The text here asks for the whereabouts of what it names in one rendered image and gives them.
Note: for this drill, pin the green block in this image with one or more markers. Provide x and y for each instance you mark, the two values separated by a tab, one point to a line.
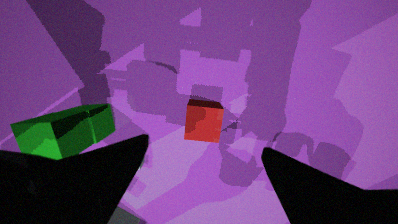
99	118
55	135

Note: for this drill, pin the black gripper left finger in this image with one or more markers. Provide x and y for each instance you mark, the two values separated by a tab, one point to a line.
80	189

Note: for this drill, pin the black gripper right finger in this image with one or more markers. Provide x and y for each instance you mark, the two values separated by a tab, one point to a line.
309	196

